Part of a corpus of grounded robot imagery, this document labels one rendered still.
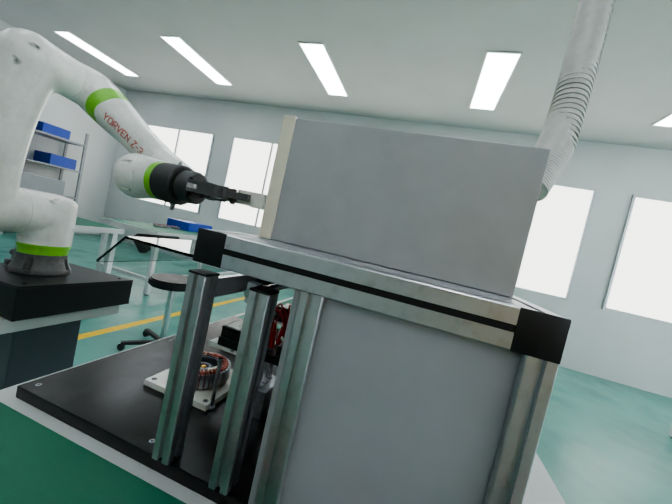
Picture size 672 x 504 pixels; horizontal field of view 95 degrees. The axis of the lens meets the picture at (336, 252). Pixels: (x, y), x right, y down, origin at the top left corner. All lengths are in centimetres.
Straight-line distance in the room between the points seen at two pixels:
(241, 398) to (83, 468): 25
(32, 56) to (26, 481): 92
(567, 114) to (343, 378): 179
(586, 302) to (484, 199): 536
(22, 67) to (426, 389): 113
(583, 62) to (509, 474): 200
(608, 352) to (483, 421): 565
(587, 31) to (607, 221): 393
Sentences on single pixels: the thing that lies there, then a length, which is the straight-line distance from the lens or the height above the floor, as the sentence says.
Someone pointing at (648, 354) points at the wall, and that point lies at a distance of 624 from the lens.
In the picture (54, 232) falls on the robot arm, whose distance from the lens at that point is 128.
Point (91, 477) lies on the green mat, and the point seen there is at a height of 75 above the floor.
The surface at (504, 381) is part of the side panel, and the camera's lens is 39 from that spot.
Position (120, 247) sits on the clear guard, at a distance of 67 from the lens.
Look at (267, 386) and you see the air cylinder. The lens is 68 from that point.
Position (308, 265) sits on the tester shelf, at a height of 110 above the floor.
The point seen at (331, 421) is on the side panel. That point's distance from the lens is 43.
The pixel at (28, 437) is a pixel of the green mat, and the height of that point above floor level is 75.
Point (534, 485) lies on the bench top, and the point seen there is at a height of 75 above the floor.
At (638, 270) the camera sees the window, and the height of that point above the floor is 161.
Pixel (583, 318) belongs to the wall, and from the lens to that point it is 582.
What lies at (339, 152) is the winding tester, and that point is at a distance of 50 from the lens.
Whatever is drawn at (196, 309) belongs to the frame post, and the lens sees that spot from 48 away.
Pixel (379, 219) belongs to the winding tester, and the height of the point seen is 118.
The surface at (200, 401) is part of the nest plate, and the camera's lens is 70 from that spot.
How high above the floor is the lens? 114
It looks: 3 degrees down
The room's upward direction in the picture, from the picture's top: 13 degrees clockwise
